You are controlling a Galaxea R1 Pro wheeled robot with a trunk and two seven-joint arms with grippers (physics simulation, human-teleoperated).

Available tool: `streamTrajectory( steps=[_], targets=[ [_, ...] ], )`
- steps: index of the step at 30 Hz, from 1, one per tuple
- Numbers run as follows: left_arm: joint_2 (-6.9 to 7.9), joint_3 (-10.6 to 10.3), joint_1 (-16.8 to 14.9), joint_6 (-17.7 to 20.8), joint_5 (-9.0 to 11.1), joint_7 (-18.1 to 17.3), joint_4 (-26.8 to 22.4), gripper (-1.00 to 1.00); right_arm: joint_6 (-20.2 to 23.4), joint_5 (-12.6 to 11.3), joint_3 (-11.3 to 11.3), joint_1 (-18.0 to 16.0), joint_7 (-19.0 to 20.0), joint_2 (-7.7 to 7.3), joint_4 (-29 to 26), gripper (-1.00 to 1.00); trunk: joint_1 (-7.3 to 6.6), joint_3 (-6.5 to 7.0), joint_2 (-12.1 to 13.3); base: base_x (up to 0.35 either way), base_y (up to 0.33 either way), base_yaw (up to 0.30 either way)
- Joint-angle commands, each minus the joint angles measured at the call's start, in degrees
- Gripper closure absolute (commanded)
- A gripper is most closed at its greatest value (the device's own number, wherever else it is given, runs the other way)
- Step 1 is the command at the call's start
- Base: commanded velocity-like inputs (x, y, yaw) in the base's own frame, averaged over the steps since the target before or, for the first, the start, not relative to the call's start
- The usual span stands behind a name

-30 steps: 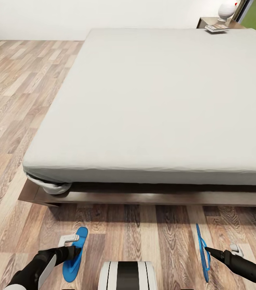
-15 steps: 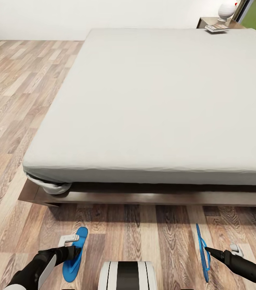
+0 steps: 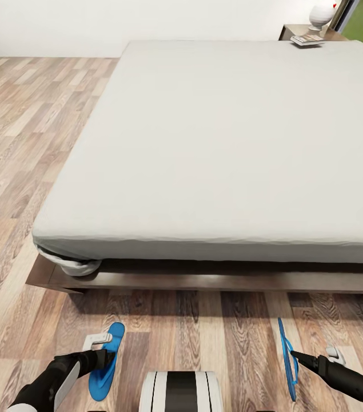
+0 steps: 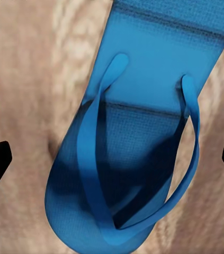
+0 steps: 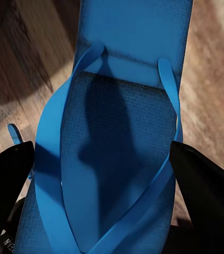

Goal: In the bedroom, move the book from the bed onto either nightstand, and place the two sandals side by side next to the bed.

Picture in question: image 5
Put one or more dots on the sandal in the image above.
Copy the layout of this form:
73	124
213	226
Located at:
103	182
17	140

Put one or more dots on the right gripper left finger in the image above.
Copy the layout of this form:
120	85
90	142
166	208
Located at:
15	165

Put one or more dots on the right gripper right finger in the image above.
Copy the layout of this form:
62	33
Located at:
201	182

